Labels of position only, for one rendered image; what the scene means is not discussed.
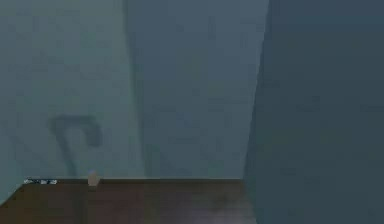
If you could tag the dark brown wooden table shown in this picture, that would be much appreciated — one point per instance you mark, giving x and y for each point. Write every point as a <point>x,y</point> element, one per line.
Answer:
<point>140,203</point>

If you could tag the small beige bottle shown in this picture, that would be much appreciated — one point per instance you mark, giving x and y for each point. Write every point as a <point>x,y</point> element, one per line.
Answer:
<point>93,178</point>

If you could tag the flat black white patterned object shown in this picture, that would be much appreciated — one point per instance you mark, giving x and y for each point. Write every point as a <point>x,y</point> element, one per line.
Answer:
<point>40,181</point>

